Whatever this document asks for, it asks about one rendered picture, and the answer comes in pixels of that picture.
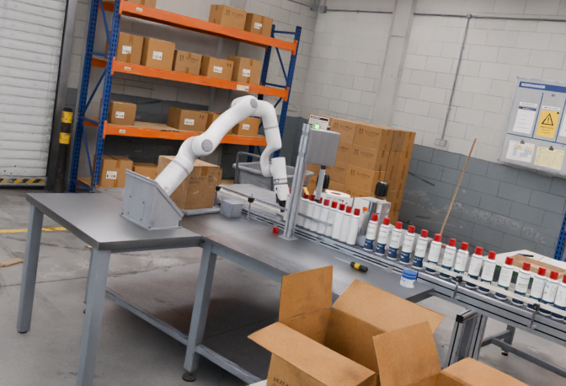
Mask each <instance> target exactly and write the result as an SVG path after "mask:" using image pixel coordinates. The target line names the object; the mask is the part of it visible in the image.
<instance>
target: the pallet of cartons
mask: <svg viewBox="0 0 566 386"><path fill-rule="evenodd" d="M308 123H311V124H314V127H315V125H318V126H319V129H320V130H326V129H327V127H330V131H335V132H338V133H339V134H340V137H339V145H338V149H337V153H336V159H335V163H334V166H327V165H326V170H325V174H328V175H329V177H330V180H329V185H328V189H326V190H334V191H338V192H342V193H345V194H347V195H350V198H353V197H375V196H376V195H375V194H374V193H375V189H376V183H377V182H378V181H382V182H386V183H387V184H388V190H387V196H386V197H384V199H385V200H386V201H387V202H391V206H390V211H389V214H388V218H390V223H389V224H391V225H393V226H394V227H395V226H396V222H397V221H398V210H400V207H401V203H402V199H403V191H404V188H405V184H406V179H407V176H408V167H409V163H410V159H411V155H412V150H413V146H414V139H415V135H416V132H413V131H405V130H401V129H398V128H393V127H389V126H381V125H378V124H373V123H369V122H363V121H353V120H348V119H345V118H340V117H334V116H331V115H318V114H311V113H310V114H309V119H308ZM320 167H321V164H309V163H307V168H306V170H307V171H311V172H313V173H314V175H313V176H312V177H310V178H309V181H308V185H307V191H308V193H309V197H308V200H310V196H311V194H313V195H314V191H315V190H316V189H317V186H316V182H317V177H318V175H319V172H320Z"/></svg>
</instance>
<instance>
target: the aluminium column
mask: <svg viewBox="0 0 566 386"><path fill-rule="evenodd" d="M310 128H312V129H313V128H314V124H311V123H306V122H304V123H303V128H302V130H303V131H307V132H309V131H310ZM307 140H308V137H307V136H303V135H302V136H301V141H300V146H299V150H298V151H299V152H302V153H305V152H306V148H307ZM306 168H307V163H306V162H304V157H300V156H297V160H296V168H295V173H294V178H293V183H292V187H291V196H290V201H289V206H288V211H287V215H286V224H285V229H284V233H283V237H286V238H288V239H292V238H293V237H294V232H295V227H296V219H297V214H298V210H299V205H300V200H301V195H302V187H303V182H304V178H305V173H306Z"/></svg>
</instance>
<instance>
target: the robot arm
mask: <svg viewBox="0 0 566 386"><path fill-rule="evenodd" d="M231 107H232V108H230V109H229V110H227V111H225V112H224V113H223V114H221V115H220V116H219V117H218V118H217V119H216V120H215V121H214V122H213V123H212V124H211V126H210V127H209V128H208V130H207V131H206V132H204V133H203V134H201V135H200V136H195V137H190V138H188V139H187V140H186V141H184V143H183V144H182V145H181V147H180V149H179V152H178V154H177V156H176V157H175V158H174V159H173V160H172V161H171V163H170V164H169V165H168V166H167V167H166V168H165V169H164V170H163V172H162V173H161V174H160V175H159V176H158V177H157V178H156V179H155V181H157V182H158V183H159V185H160V186H161V187H162V188H163V190H164V191H165V192H166V193H167V194H168V196H171V195H172V194H173V192H174V191H175V190H176V189H177V188H178V187H179V185H180V184H181V183H182V182H183V181H184V179H185V178H186V177H187V176H188V175H189V174H190V172H191V171H192V170H193V168H194V163H195V160H196V159H197V158H198V157H206V156H208V155H210V154H211V153H213V152H214V151H215V149H216V147H217V146H218V144H219V143H220V141H221V139H222V138H223V137H224V136H225V135H226V134H227V133H228V132H229V131H230V130H231V129H232V128H233V127H234V126H235V125H236V124H238V123H239V122H241V121H243V120H244V119H246V118H248V117H249V116H258V117H261V118H262V121H263V126H264V134H265V138H266V141H267V147H266V149H265V150H264V151H263V153H262V155H261V158H260V166H261V171H262V174H263V176H264V177H272V176H273V180H274V184H275V200H276V203H279V206H282V207H284V208H286V199H287V195H288V194H290V192H289V188H288V185H287V184H286V182H287V177H286V161H285V158H272V159H271V162H272V164H269V157H270V155H271V154H272V153H273V152H274V151H276V150H278V149H280V148H281V139H280V131H279V127H278V122H277V117H276V113H275V108H274V106H273V105H272V104H270V103H268V102H266V101H263V100H257V99H256V98H255V97H254V96H251V95H248V96H243V97H240V98H236V99H235V100H234V101H233V102H232V104H231Z"/></svg>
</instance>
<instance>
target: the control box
mask: <svg viewBox="0 0 566 386"><path fill-rule="evenodd" d="M339 137H340V134H339V133H338V132H335V131H326V130H320V129H314V128H313V129H312V128H310V131H309V135H308V140H307V148H306V152H305V158H304V162H306V163H309V164H321V165H327V166H334V163H335V159H336V153H337V149H338V145H339Z"/></svg>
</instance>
